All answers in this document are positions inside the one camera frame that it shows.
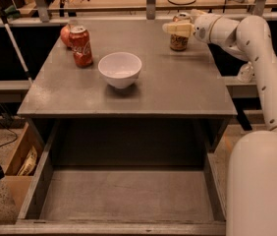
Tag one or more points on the white pole with black grip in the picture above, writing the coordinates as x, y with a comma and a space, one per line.
15, 45

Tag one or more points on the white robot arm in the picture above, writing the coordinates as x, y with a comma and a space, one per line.
251, 200

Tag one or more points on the red Coca-Cola can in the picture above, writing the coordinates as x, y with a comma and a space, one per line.
80, 45

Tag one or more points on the red apple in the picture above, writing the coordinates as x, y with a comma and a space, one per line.
65, 35

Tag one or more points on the grey cabinet with top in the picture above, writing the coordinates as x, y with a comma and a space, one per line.
170, 84

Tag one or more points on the yellow snack bag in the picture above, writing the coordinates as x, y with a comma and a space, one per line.
29, 163

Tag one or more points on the open grey top drawer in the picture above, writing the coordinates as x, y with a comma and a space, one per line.
124, 177

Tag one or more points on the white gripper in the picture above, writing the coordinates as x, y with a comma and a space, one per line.
203, 28

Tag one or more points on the wooden box on floor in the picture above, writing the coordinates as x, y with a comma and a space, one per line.
21, 164

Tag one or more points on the white ceramic bowl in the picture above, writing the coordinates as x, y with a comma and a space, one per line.
120, 69

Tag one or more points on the orange patterned soda can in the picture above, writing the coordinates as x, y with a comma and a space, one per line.
179, 43

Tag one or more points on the wooden workbench with metal posts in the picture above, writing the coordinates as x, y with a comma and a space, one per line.
55, 11

